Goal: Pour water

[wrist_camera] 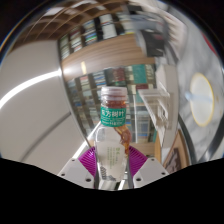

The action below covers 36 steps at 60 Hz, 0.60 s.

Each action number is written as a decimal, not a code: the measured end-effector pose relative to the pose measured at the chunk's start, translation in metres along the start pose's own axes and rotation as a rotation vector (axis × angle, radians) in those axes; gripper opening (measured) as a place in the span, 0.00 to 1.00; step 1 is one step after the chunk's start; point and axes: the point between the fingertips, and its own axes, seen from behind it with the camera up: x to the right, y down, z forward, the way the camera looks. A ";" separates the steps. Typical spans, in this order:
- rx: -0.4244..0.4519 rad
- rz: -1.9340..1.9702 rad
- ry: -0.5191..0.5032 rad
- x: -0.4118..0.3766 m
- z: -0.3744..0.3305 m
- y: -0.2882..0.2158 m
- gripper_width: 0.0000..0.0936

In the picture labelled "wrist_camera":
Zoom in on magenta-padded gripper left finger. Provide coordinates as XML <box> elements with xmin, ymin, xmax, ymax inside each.
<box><xmin>57</xmin><ymin>146</ymin><xmax>100</xmax><ymax>190</ymax></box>

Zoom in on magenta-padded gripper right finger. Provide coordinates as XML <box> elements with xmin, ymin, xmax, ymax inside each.
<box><xmin>126</xmin><ymin>145</ymin><xmax>170</xmax><ymax>190</ymax></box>

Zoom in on clear plastic drink bottle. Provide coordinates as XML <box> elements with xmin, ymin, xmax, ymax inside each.
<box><xmin>93</xmin><ymin>85</ymin><xmax>132</xmax><ymax>183</ymax></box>

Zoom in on brown architectural model on board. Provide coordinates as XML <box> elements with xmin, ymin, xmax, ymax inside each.
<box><xmin>162</xmin><ymin>129</ymin><xmax>192</xmax><ymax>175</ymax></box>

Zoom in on long white architectural model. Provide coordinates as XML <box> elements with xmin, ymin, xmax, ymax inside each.
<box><xmin>137</xmin><ymin>64</ymin><xmax>178</xmax><ymax>158</ymax></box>

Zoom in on white spoon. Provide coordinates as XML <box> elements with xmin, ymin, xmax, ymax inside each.
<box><xmin>184</xmin><ymin>91</ymin><xmax>214</xmax><ymax>103</ymax></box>

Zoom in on linear ceiling lights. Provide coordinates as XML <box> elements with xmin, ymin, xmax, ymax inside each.
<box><xmin>0</xmin><ymin>69</ymin><xmax>63</xmax><ymax>110</ymax></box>

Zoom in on flat round red coaster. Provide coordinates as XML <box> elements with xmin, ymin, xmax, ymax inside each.
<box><xmin>201</xmin><ymin>31</ymin><xmax>220</xmax><ymax>60</ymax></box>

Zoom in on tall bookshelf wall with books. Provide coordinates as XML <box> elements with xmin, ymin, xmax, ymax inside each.
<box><xmin>57</xmin><ymin>0</ymin><xmax>188</xmax><ymax>145</ymax></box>

